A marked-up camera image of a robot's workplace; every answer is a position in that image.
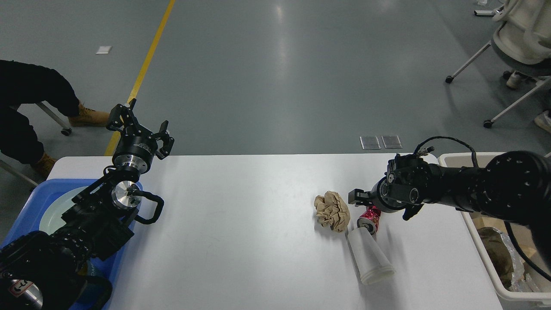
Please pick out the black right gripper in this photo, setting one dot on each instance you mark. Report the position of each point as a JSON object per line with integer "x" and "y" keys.
{"x": 375, "y": 197}

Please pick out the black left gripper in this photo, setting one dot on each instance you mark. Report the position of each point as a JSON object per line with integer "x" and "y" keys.
{"x": 137, "y": 151}

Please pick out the crushed red soda can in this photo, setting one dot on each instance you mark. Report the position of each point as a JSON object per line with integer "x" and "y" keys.
{"x": 370, "y": 219}

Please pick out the brown paper ball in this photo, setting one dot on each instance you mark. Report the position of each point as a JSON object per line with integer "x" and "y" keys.
{"x": 332, "y": 211}

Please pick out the green plate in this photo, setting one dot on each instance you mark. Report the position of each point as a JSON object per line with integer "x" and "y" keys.
{"x": 52, "y": 220}

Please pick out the foil wrapper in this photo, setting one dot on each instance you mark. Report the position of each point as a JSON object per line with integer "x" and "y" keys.
{"x": 505, "y": 259}

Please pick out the brown paper bag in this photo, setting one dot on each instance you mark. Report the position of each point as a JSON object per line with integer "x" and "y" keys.
{"x": 522, "y": 234}

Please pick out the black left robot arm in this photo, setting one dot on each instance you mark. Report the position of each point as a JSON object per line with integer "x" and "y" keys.
{"x": 41, "y": 271}

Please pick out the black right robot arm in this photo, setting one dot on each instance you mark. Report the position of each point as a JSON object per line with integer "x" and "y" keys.
{"x": 514, "y": 187}

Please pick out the silver floor plate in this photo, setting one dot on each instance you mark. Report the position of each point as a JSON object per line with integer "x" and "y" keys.
{"x": 391, "y": 142}
{"x": 370, "y": 142}

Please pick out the tan boot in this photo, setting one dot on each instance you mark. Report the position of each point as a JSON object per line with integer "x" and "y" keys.
{"x": 89, "y": 117}
{"x": 44, "y": 165}

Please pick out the white paper cup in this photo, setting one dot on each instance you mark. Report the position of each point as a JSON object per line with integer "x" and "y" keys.
{"x": 373, "y": 265}

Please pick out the grey chair leg with caster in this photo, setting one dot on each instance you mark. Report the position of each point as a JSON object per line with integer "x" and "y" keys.
{"x": 65, "y": 128}

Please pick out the beige plastic bin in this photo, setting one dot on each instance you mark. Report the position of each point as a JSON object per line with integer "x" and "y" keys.
{"x": 508, "y": 299}

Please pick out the person in beige trousers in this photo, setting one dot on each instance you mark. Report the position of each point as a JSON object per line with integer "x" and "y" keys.
{"x": 542, "y": 120}

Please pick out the white office chair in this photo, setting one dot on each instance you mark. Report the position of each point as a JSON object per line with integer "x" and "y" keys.
{"x": 522, "y": 41}

